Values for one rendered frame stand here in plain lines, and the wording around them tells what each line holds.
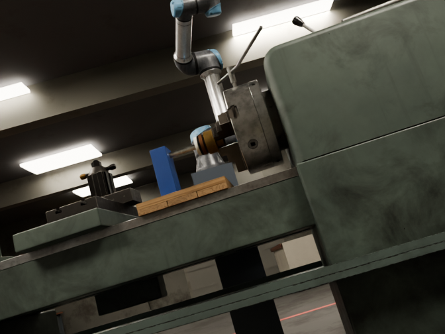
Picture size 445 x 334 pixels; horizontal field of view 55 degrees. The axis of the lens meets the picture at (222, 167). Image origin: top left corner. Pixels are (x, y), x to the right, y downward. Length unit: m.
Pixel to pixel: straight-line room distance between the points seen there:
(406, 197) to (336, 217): 0.20
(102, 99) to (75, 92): 0.33
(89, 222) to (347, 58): 0.94
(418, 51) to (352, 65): 0.19
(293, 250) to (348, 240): 6.12
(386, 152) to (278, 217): 0.37
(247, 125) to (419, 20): 0.60
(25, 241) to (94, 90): 3.89
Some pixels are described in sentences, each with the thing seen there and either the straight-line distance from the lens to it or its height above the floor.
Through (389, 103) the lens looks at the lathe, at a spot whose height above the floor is 0.95.
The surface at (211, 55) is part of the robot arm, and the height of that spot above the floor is 1.68.
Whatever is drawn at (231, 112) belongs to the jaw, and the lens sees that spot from 1.43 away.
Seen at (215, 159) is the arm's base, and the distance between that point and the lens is 2.08.
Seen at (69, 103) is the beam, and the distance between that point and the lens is 5.32.
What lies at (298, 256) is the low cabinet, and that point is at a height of 0.55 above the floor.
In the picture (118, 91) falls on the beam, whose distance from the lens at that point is 5.20.
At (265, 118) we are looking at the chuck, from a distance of 1.41.
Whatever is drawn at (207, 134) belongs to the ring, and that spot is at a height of 1.10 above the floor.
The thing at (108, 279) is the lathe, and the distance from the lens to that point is 1.46.
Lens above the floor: 0.62
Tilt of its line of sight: 13 degrees up
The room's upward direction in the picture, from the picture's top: 17 degrees counter-clockwise
